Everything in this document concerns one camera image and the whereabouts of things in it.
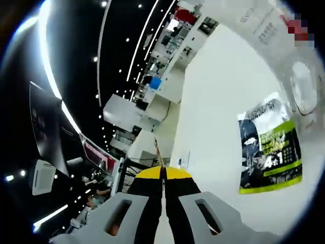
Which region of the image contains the white office counter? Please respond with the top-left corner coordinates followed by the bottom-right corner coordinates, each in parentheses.
top-left (132, 25), bottom-right (204, 133)

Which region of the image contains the small clear skincare sachet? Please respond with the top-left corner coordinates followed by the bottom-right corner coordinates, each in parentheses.
top-left (177, 151), bottom-right (191, 170)

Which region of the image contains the white skincare tube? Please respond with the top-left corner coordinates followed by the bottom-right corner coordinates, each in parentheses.
top-left (223, 0), bottom-right (290, 59)

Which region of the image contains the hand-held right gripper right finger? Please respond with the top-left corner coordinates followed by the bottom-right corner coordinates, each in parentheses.
top-left (165, 166), bottom-right (281, 244)

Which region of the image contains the green skincare sachet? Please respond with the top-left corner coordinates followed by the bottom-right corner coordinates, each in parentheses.
top-left (237, 91), bottom-right (303, 195)

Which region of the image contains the ceiling air conditioner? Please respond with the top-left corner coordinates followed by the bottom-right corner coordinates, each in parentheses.
top-left (29, 159), bottom-right (57, 196)

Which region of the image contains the blue bin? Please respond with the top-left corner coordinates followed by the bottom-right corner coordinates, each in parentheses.
top-left (149, 77), bottom-right (163, 91)

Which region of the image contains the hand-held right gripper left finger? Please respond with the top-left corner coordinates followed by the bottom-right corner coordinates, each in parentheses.
top-left (49, 166), bottom-right (164, 244)

